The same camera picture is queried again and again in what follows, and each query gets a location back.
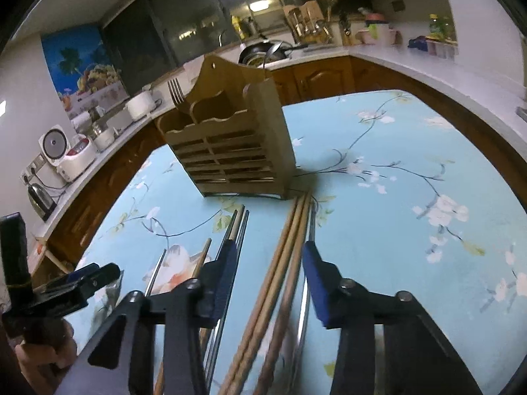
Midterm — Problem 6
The steel chopstick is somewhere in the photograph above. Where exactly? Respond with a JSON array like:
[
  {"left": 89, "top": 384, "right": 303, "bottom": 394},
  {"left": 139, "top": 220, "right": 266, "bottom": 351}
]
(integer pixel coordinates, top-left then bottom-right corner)
[
  {"left": 204, "top": 205, "right": 248, "bottom": 394},
  {"left": 288, "top": 201, "right": 316, "bottom": 394},
  {"left": 145, "top": 249, "right": 167, "bottom": 297}
]

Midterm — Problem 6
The steel fork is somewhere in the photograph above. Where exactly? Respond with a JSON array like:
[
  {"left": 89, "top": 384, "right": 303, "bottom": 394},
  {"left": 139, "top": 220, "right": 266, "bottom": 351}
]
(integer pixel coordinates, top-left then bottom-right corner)
[{"left": 167, "top": 79, "right": 186, "bottom": 107}]

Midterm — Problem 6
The carved wooden chopstick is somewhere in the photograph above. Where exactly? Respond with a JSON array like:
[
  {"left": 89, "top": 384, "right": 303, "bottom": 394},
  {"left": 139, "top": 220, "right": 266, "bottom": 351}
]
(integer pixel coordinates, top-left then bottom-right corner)
[{"left": 153, "top": 239, "right": 212, "bottom": 394}]

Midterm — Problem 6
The person left hand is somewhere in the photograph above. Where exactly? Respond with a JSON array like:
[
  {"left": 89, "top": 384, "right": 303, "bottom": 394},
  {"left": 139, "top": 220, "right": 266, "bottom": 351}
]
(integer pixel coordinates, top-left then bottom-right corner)
[{"left": 14, "top": 320, "right": 77, "bottom": 394}]

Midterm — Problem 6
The steel electric kettle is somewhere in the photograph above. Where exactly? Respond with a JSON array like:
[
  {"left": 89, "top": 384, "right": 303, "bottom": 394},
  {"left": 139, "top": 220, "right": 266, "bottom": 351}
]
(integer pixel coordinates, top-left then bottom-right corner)
[{"left": 28, "top": 183, "right": 56, "bottom": 222}]

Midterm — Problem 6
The white rice cooker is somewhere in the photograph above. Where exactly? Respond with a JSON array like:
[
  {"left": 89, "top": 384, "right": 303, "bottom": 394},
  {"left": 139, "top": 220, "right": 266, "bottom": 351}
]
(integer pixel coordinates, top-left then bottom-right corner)
[{"left": 39, "top": 125, "right": 97, "bottom": 183}]

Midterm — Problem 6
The floral blue tablecloth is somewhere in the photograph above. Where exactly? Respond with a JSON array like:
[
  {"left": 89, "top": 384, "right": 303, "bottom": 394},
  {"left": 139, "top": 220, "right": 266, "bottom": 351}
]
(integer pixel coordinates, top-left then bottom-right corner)
[{"left": 80, "top": 91, "right": 526, "bottom": 394}]

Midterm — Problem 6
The wooden utensil holder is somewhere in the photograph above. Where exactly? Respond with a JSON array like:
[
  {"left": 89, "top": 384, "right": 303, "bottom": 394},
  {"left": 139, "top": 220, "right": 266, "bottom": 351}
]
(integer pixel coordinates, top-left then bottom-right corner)
[{"left": 155, "top": 54, "right": 296, "bottom": 199}]

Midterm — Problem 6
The white round cooker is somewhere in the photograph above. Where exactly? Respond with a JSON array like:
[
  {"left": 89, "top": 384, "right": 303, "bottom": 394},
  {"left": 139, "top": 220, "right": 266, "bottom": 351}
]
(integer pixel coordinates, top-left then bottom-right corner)
[{"left": 124, "top": 91, "right": 162, "bottom": 121}]

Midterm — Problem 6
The tropical fruit poster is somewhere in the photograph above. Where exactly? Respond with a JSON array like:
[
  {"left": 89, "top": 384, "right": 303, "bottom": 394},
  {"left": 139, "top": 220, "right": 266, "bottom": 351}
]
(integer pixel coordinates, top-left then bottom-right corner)
[{"left": 41, "top": 24, "right": 129, "bottom": 120}]

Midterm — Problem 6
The black wok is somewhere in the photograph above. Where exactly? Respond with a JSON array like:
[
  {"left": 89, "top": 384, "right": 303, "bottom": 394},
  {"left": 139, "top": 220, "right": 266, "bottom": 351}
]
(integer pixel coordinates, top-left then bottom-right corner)
[{"left": 237, "top": 40, "right": 307, "bottom": 67}]

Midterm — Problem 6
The countertop utensil rack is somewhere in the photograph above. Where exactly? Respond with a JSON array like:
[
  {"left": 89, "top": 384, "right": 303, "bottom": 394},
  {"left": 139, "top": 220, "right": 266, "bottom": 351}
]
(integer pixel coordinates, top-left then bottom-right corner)
[{"left": 282, "top": 0, "right": 333, "bottom": 45}]

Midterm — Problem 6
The green bottle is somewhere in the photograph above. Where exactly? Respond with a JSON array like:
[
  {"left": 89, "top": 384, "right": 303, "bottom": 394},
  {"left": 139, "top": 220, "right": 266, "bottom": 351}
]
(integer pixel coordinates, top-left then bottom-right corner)
[{"left": 428, "top": 13, "right": 445, "bottom": 41}]

